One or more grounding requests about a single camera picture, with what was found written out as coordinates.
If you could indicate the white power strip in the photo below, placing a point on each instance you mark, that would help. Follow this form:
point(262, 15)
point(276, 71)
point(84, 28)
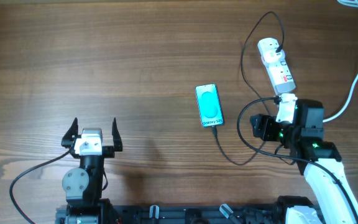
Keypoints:
point(278, 73)

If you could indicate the white charger adapter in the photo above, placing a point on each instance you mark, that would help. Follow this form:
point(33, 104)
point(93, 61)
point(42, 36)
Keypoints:
point(271, 57)

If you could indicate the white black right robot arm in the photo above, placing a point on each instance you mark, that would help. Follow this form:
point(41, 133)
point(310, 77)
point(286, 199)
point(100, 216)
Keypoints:
point(318, 161)

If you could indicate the Galaxy S25 smartphone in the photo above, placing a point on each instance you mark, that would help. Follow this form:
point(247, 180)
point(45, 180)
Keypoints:
point(209, 105)

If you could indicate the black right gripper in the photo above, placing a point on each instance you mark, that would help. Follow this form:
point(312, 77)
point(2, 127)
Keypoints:
point(266, 124)

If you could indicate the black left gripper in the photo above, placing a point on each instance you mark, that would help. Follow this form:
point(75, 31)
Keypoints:
point(107, 151)

